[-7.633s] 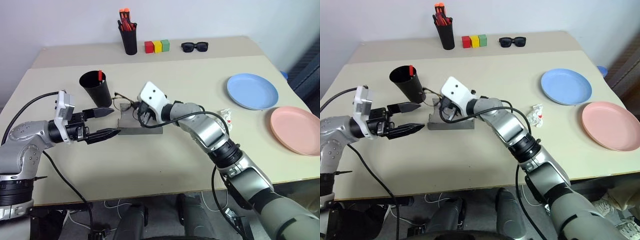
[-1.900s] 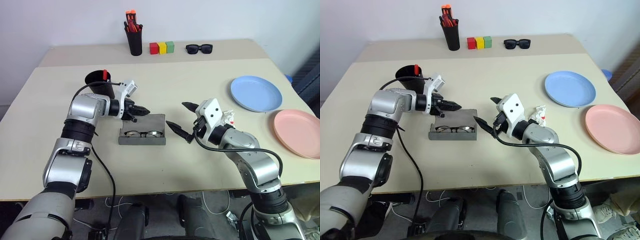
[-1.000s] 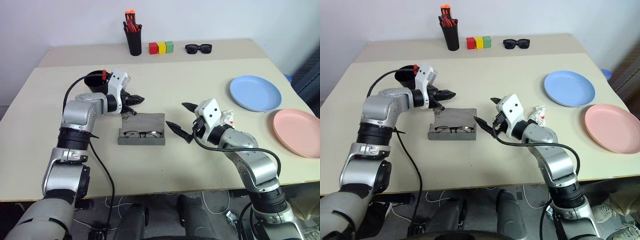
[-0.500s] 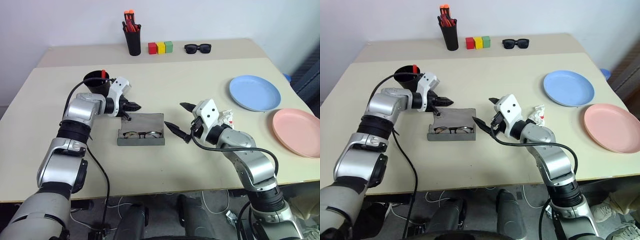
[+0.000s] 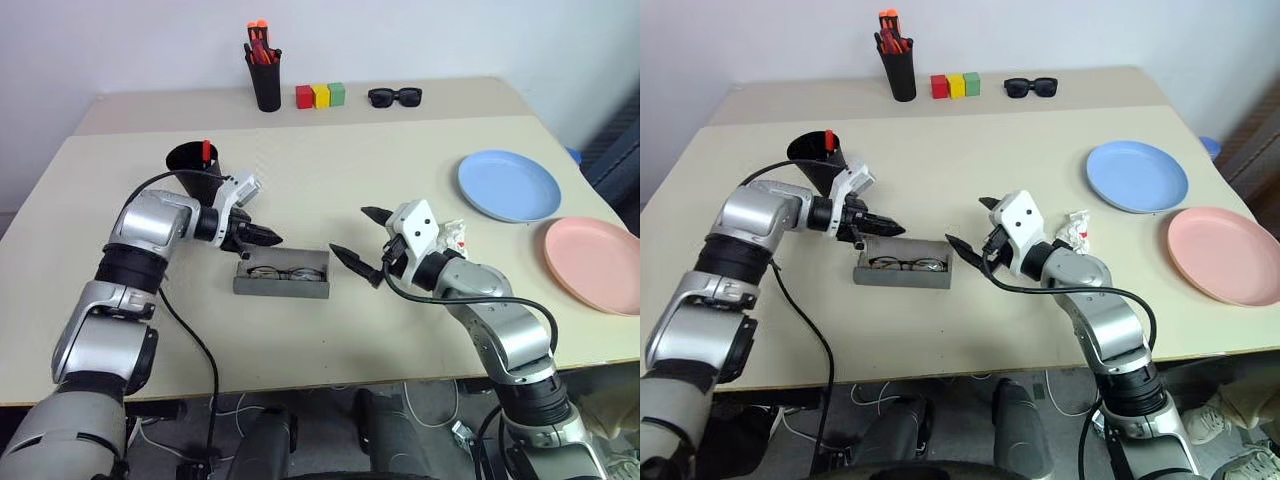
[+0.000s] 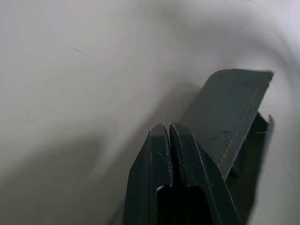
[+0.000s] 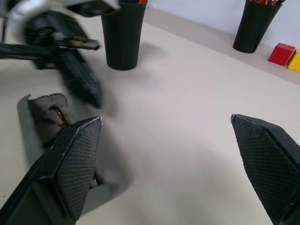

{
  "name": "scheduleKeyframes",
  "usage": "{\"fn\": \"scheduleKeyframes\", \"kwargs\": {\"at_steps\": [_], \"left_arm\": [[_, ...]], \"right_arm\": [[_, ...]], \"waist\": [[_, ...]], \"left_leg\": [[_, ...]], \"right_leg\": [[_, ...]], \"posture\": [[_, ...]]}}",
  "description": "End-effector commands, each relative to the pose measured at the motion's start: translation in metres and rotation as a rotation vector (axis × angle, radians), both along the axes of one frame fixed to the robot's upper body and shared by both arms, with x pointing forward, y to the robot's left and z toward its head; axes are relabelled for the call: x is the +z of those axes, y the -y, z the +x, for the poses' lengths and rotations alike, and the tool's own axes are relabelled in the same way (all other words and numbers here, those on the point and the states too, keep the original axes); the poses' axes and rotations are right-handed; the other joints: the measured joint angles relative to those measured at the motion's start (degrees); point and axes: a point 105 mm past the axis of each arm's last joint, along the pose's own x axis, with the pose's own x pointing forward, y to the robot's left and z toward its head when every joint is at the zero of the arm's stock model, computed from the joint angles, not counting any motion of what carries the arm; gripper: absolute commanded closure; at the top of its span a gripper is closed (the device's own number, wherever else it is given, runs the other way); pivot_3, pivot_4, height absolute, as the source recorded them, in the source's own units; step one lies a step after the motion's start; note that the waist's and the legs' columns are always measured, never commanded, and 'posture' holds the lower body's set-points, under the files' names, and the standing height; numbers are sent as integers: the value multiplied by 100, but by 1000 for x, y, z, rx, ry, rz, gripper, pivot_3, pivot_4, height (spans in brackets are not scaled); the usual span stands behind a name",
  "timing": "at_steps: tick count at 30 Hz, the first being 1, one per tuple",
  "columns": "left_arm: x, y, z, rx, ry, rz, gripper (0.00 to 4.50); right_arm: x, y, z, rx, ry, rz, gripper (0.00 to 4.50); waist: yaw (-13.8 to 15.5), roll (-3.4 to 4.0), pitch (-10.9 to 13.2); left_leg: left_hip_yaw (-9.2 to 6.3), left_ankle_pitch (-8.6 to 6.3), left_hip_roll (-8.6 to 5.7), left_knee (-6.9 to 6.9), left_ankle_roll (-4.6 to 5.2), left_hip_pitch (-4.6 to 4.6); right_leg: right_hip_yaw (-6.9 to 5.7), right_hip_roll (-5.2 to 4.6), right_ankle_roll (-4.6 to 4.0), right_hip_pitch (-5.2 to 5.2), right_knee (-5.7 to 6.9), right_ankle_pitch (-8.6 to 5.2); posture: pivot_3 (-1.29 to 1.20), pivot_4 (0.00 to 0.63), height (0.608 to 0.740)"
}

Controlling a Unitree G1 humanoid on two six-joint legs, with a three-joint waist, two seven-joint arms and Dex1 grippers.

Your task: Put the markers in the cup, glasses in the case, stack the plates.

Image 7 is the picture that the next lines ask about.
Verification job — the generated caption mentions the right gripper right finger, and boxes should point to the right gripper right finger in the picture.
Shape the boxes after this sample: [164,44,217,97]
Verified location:
[230,114,300,225]

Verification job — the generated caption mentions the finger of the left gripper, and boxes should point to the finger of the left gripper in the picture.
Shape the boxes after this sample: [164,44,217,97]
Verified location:
[60,50,104,109]

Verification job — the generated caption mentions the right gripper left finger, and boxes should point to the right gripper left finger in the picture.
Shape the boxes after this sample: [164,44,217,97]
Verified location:
[0,116,103,225]

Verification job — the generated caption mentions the tortoiseshell eyeglasses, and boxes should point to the tortoiseshell eyeglasses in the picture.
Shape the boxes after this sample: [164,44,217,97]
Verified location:
[39,105,71,128]

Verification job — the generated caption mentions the grey glasses case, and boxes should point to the grey glasses case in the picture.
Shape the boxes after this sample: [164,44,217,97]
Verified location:
[16,93,132,215]

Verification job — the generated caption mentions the plain black cup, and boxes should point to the plain black cup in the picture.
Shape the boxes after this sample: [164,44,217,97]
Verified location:
[100,0,149,71]

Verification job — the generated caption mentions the yellow wooden block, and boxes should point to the yellow wooden block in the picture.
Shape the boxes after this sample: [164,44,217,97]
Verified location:
[287,48,300,72]

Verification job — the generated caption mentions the red wooden block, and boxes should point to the red wooden block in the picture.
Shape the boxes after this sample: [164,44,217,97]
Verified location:
[268,42,296,67]

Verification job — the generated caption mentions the black pen holder cup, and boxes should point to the black pen holder cup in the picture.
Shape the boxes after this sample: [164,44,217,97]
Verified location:
[232,0,283,54]

